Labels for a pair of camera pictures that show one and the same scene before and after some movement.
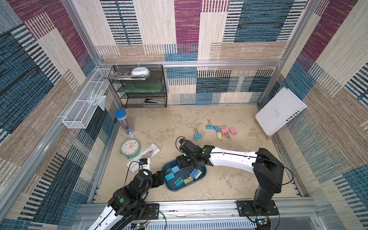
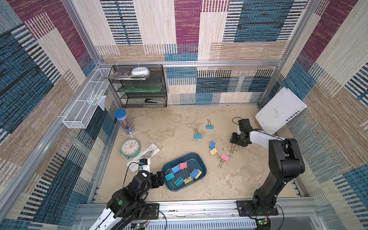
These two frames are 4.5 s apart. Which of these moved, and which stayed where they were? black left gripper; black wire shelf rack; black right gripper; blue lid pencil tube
Moved: black right gripper
Stayed: blue lid pencil tube; black left gripper; black wire shelf rack
